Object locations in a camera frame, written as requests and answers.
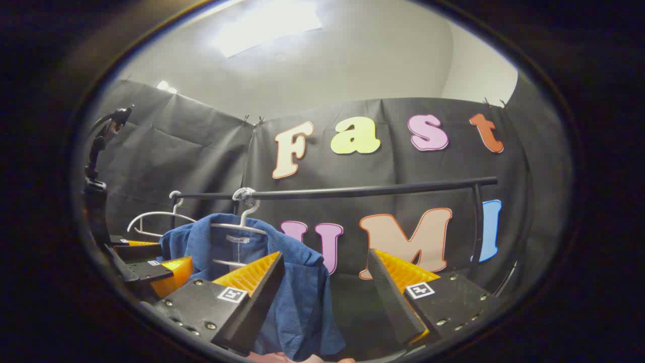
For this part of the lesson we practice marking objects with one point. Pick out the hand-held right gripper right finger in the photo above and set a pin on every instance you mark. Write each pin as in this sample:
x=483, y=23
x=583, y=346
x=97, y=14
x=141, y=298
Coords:
x=393, y=302

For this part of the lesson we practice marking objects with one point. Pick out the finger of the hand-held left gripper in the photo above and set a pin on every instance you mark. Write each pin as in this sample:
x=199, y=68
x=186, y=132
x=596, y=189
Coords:
x=138, y=252
x=151, y=272

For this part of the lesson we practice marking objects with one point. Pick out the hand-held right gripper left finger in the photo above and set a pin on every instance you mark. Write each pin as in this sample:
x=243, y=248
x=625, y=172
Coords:
x=257, y=312

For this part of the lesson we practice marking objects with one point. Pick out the plain white hanger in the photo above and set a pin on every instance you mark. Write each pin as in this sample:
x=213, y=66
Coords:
x=156, y=213

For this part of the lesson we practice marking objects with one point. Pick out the white hanger with taped hook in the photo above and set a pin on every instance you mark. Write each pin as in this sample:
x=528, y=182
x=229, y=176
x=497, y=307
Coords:
x=245, y=193

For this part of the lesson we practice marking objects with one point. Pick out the black clothes rail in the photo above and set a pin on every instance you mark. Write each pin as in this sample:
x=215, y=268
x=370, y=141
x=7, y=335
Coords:
x=352, y=191

